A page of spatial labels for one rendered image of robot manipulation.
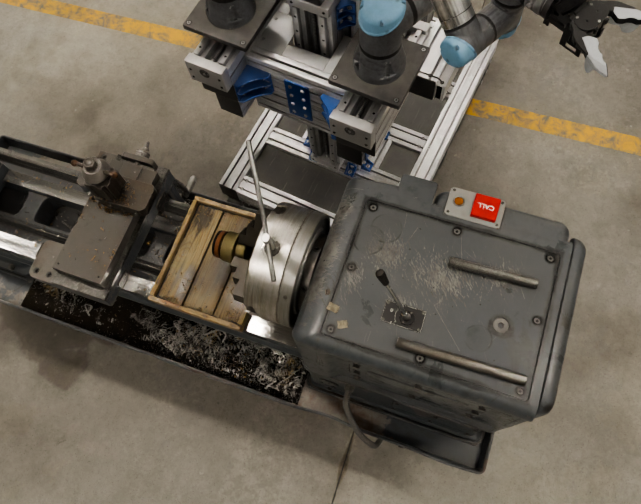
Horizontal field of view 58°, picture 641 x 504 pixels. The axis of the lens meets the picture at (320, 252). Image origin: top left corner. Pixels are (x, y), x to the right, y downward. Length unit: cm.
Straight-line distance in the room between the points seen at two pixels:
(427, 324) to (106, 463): 176
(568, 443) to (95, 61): 301
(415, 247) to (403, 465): 134
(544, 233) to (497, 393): 39
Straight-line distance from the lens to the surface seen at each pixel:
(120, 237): 184
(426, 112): 284
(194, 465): 263
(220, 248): 158
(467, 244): 140
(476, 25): 141
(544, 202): 295
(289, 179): 266
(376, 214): 141
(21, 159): 225
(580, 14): 137
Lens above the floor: 254
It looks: 68 degrees down
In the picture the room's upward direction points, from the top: 10 degrees counter-clockwise
